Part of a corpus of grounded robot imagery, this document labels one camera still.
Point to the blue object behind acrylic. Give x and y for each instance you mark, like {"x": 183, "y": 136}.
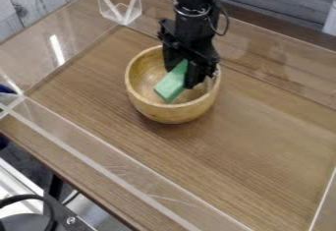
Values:
{"x": 5, "y": 89}

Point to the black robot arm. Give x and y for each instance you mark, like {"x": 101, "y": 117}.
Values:
{"x": 197, "y": 4}

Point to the light wooden bowl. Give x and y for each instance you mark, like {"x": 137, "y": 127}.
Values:
{"x": 144, "y": 71}

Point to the green rectangular block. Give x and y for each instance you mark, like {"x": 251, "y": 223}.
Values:
{"x": 171, "y": 85}

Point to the clear acrylic enclosure wall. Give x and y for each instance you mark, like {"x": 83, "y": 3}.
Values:
{"x": 249, "y": 168}

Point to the black table leg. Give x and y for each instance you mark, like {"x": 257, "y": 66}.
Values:
{"x": 55, "y": 187}

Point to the black metal bracket with screw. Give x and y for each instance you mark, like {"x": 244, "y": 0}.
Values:
{"x": 65, "y": 220}

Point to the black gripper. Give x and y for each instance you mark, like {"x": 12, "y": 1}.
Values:
{"x": 187, "y": 41}

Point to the white object at right edge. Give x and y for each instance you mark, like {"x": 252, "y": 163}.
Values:
{"x": 329, "y": 25}

